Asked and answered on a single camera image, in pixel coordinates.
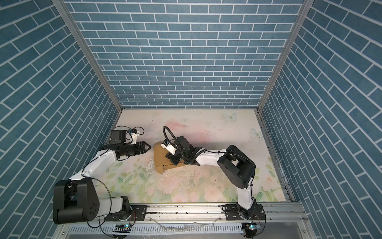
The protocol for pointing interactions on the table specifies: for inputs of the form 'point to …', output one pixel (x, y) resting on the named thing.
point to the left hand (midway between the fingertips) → (147, 146)
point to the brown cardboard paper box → (161, 162)
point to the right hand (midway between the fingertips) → (166, 154)
